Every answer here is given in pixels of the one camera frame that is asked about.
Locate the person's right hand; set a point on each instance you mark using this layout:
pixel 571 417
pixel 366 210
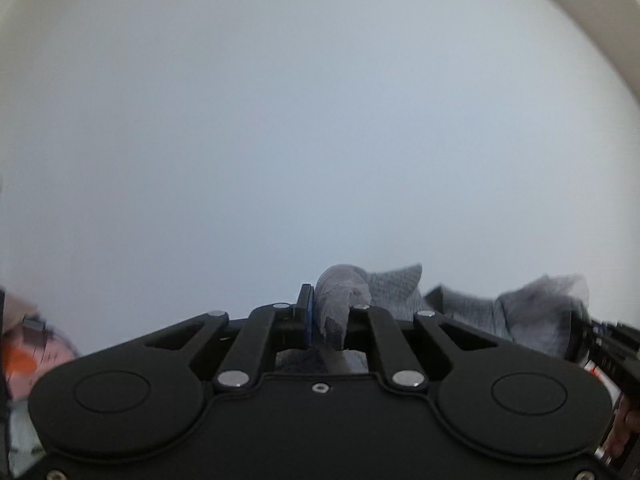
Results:
pixel 625 430

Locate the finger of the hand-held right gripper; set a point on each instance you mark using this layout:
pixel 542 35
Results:
pixel 580 337

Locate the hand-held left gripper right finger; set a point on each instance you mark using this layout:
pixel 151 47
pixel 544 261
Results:
pixel 377 340

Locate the grey knit sweater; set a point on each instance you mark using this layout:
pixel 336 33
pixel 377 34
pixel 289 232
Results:
pixel 395 295

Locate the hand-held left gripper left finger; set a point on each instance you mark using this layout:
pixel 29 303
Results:
pixel 306 315

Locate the pink cardboard box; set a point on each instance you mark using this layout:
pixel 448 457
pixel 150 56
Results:
pixel 25 385

